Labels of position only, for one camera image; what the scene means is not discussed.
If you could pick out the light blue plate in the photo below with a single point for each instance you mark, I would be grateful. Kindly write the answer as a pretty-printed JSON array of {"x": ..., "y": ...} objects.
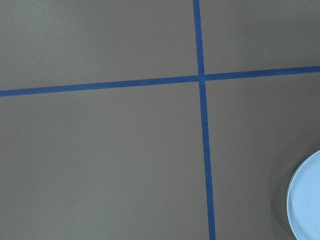
[{"x": 303, "y": 199}]

